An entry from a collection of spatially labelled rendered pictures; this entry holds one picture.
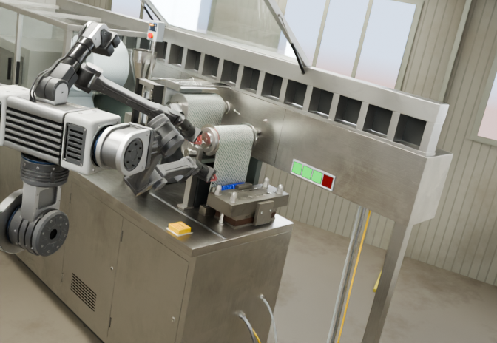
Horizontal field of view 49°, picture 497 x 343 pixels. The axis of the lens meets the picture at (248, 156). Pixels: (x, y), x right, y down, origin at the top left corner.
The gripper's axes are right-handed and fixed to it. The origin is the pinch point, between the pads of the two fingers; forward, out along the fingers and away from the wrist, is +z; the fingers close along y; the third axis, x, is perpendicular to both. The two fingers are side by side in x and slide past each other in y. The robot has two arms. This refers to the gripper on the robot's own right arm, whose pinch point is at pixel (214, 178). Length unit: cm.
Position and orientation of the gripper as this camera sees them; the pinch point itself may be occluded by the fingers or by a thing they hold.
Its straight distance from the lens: 258.0
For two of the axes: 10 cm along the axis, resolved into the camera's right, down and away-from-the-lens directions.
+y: 7.0, 3.4, -6.3
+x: 5.0, -8.6, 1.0
